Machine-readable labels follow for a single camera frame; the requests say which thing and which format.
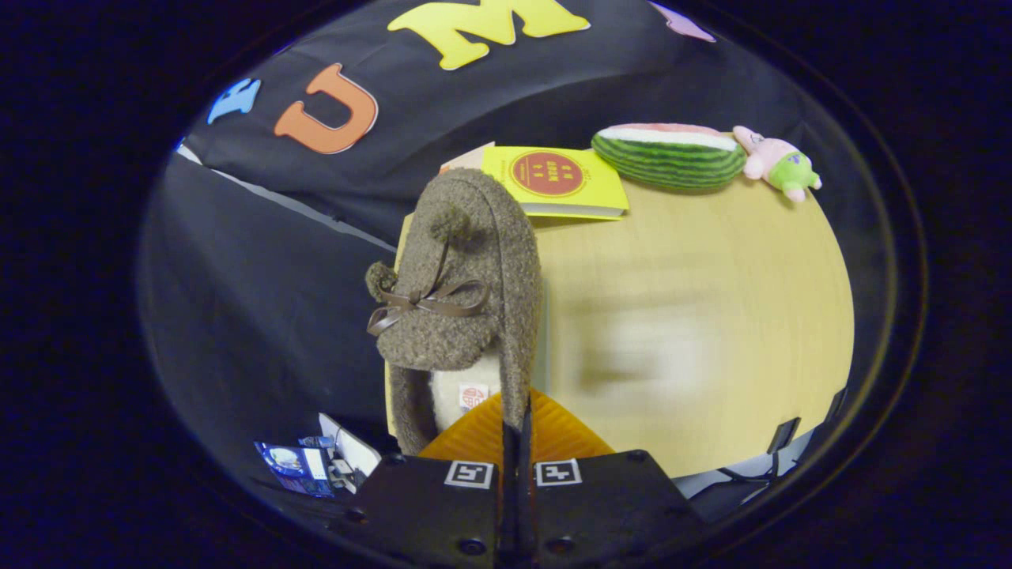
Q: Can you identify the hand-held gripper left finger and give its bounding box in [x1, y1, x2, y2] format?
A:
[344, 391, 516, 569]

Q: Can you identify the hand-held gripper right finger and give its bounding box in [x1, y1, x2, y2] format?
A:
[518, 389, 704, 569]

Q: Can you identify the brown fuzzy shoe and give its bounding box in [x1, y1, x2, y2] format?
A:
[365, 168, 544, 457]

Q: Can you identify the white panel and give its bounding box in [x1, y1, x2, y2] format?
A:
[319, 413, 383, 492]

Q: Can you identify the blue printed packet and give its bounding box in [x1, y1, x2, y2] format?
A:
[254, 440, 338, 498]

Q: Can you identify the yellow book with red circle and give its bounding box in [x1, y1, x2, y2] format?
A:
[481, 146, 631, 220]

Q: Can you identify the beige book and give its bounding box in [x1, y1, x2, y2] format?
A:
[440, 142, 496, 175]

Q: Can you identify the watermelon slice plush toy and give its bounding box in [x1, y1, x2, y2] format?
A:
[591, 122, 748, 192]

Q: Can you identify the pink and green plush toy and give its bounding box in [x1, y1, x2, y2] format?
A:
[733, 125, 823, 202]

